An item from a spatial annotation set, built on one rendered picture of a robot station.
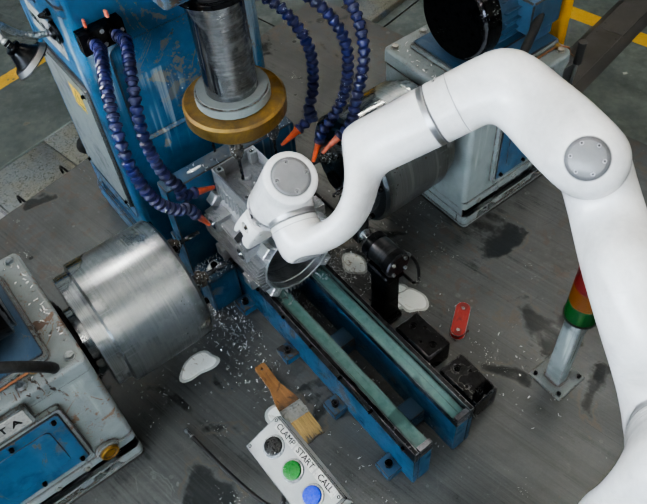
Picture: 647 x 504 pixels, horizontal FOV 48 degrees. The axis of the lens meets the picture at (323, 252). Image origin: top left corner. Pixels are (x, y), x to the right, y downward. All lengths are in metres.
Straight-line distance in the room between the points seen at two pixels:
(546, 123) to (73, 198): 1.33
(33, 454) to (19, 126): 2.44
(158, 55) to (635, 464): 1.02
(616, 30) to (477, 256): 2.24
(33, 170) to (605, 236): 2.06
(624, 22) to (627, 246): 2.90
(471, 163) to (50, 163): 1.57
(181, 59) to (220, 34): 0.29
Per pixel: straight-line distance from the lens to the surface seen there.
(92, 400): 1.32
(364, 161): 1.04
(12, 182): 2.67
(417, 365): 1.40
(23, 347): 1.25
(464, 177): 1.64
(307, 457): 1.15
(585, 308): 1.31
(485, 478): 1.45
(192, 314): 1.31
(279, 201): 1.06
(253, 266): 1.39
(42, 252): 1.88
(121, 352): 1.30
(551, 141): 0.93
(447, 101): 1.01
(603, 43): 3.69
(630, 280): 0.98
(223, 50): 1.17
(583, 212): 1.05
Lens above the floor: 2.14
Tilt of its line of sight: 52 degrees down
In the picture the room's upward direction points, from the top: 6 degrees counter-clockwise
